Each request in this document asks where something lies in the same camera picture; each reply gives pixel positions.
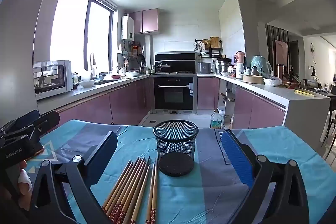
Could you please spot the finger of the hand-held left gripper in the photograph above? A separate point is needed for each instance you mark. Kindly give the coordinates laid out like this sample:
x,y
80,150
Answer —
x,y
50,120
26,119

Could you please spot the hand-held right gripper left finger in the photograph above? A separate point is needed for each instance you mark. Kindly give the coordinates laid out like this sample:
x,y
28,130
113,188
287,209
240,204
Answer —
x,y
103,153

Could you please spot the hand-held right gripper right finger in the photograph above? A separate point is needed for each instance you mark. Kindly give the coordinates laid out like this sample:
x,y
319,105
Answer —
x,y
236,158

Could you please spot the bunch of wooden chopsticks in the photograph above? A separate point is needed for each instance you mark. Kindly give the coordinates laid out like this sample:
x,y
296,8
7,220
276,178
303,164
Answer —
x,y
126,187

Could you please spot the black mesh utensil holder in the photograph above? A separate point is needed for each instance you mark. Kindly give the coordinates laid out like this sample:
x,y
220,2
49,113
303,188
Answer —
x,y
176,161

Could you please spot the person's left hand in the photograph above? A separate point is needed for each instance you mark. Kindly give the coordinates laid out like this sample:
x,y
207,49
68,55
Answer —
x,y
25,182

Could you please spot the white microwave oven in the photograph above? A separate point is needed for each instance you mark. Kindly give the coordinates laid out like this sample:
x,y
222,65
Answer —
x,y
52,79

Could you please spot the plastic oil bottle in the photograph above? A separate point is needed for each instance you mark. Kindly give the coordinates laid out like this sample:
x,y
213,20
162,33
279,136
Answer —
x,y
216,120

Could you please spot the pink base cabinet run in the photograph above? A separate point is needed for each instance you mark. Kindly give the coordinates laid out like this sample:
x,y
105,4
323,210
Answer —
x,y
262,113
123,103

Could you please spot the white shallow bowl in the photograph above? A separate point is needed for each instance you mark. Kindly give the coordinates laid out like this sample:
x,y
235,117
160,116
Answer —
x,y
87,83

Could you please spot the blue patterned tablecloth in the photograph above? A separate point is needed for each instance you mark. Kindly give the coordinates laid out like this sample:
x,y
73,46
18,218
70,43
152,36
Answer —
x,y
183,192

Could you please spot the kitchen faucet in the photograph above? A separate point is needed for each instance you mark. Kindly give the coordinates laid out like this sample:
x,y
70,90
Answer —
x,y
92,64

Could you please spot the red bowl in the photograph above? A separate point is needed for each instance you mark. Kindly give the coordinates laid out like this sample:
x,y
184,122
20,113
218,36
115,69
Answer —
x,y
115,76

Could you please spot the round beige container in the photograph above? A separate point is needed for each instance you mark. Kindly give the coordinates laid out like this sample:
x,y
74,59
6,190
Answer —
x,y
252,79

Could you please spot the white mixing bowl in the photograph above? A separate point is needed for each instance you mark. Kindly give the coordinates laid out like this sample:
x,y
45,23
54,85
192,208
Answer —
x,y
132,73

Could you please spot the white bagged bowl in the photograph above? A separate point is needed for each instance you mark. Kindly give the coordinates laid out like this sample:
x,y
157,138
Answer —
x,y
273,81

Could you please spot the white canister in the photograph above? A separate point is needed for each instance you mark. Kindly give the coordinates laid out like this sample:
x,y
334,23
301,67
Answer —
x,y
239,70

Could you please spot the built-in black oven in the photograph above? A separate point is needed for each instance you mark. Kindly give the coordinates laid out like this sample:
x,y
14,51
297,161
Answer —
x,y
173,95

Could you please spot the steel steamer pot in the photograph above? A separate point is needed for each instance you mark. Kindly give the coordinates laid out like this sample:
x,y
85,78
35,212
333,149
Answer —
x,y
224,67

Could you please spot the kitchen window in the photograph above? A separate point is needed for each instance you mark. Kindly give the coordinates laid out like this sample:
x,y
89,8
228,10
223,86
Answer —
x,y
71,29

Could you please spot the yellow flat box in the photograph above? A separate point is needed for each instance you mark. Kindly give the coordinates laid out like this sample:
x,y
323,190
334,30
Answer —
x,y
304,92

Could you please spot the silver countertop appliance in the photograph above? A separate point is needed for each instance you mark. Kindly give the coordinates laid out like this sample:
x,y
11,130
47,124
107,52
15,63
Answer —
x,y
204,67

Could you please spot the green plastic-covered appliance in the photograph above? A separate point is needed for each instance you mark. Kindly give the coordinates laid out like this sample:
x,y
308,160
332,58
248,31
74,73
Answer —
x,y
260,64

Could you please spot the pink kettle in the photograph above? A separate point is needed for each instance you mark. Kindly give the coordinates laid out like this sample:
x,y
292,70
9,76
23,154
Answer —
x,y
240,57

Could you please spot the hanging frying pan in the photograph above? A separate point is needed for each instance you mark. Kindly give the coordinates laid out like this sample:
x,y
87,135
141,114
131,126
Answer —
x,y
141,58

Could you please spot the dark dining chair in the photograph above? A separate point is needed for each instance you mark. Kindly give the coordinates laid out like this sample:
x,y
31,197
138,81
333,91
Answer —
x,y
332,121

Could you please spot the black lidded pot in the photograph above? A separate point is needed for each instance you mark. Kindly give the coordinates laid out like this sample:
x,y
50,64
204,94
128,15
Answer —
x,y
163,67

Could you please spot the black range hood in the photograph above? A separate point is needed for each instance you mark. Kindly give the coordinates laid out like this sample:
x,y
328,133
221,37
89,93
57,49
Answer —
x,y
181,61

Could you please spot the wooden cutting board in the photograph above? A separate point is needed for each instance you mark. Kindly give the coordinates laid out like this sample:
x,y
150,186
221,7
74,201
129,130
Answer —
x,y
214,42

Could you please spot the white water heater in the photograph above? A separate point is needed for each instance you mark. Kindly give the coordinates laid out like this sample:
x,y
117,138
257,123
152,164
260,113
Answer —
x,y
127,27

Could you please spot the black wall rack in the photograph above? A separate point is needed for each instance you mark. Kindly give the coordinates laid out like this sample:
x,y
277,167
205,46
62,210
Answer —
x,y
214,52

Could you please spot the pink wall picture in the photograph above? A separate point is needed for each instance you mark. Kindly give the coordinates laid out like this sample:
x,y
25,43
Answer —
x,y
281,56

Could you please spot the wall clock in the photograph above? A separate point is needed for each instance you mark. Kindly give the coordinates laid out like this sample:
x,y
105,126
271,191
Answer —
x,y
312,49

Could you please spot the pink wall cabinet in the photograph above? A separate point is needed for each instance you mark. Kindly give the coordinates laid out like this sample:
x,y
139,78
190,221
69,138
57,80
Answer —
x,y
149,20

